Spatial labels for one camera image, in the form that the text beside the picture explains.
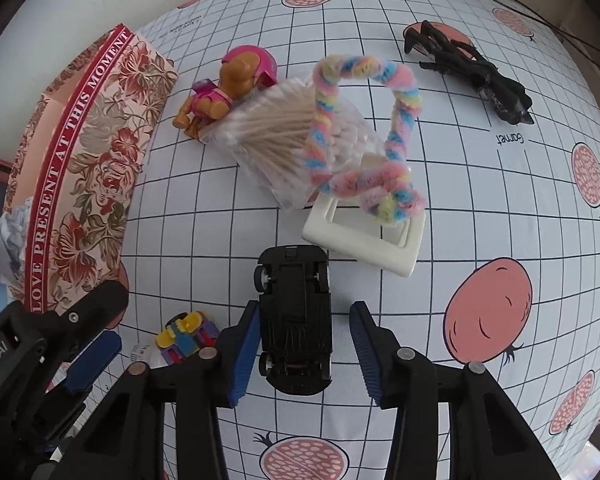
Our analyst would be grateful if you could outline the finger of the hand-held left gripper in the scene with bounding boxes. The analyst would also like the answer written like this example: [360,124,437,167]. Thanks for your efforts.
[27,280,130,361]
[45,332,122,411]

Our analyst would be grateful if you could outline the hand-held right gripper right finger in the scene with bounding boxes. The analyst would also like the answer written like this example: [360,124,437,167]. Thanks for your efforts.
[349,300,563,480]

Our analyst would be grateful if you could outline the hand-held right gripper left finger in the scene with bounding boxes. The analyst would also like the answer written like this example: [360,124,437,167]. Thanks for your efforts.
[62,300,261,480]

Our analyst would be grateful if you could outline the small white bottle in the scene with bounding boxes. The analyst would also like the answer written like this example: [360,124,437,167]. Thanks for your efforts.
[127,342,168,368]

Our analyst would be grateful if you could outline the black toy car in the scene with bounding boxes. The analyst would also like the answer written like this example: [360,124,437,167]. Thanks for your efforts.
[254,244,334,395]

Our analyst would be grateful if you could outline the paper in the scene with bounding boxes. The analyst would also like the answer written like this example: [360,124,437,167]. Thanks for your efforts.
[0,196,33,286]

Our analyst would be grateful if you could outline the floral gift box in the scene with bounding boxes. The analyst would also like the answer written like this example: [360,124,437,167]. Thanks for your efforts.
[2,22,180,317]

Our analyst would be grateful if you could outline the bag of cotton swabs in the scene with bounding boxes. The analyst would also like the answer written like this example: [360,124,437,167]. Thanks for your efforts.
[200,77,386,211]

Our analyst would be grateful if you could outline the desktop with grid tablecloth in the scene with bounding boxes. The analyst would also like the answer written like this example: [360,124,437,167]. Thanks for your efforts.
[100,0,600,480]

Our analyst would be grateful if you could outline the colourful plastic clips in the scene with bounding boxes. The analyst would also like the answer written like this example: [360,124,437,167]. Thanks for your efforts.
[155,311,220,365]

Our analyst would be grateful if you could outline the pastel pipe cleaner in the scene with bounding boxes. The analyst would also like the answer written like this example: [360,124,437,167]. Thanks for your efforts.
[302,54,427,222]

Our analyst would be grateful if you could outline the toy dog figure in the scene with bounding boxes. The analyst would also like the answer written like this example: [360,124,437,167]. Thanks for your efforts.
[174,45,279,142]

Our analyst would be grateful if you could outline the black toy spider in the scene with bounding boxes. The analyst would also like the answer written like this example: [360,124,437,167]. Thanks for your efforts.
[402,20,536,126]

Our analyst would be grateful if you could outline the white plastic frame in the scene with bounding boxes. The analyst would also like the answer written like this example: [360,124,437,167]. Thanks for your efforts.
[301,155,427,278]

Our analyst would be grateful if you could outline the black cable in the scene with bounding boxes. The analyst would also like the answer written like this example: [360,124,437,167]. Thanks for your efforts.
[480,0,600,81]

